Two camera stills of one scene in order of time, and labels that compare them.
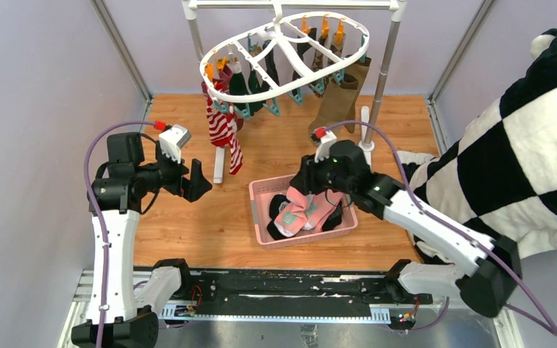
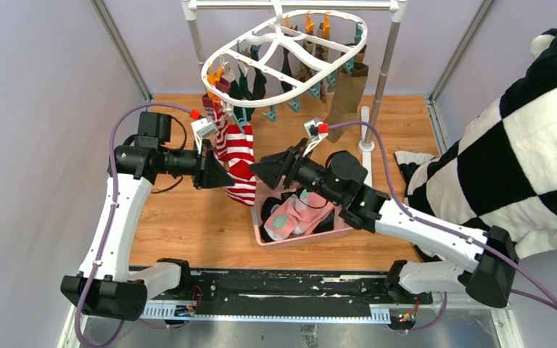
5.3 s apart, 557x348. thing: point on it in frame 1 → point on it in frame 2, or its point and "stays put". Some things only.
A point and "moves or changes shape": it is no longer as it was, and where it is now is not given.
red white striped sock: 236,154 → 218,113
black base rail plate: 290,290 stays put
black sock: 302,48 → 286,86
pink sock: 292,218 moves or changes shape
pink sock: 319,207 moves or changes shape
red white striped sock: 221,125 → 241,156
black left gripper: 191,188 → 212,173
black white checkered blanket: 521,172 stays put
